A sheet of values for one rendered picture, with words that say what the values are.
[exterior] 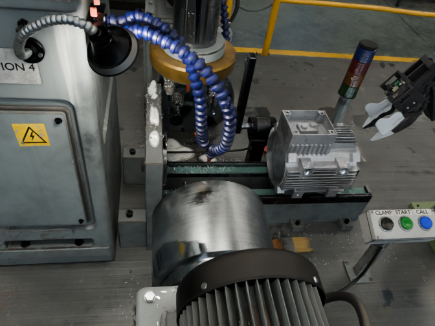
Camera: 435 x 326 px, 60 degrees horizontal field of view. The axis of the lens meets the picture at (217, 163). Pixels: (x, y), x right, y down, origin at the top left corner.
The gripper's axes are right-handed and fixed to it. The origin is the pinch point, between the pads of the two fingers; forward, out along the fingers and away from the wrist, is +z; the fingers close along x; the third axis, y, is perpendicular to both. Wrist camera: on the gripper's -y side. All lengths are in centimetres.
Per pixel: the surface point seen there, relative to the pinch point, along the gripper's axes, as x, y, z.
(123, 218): 7, 40, 52
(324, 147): -0.7, 5.9, 10.6
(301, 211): 1.2, -6.9, 31.3
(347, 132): -6.1, -0.9, 5.9
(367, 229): 20.5, -2.0, 13.2
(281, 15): -335, -138, 56
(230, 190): 17.9, 33.3, 19.8
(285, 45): -266, -127, 62
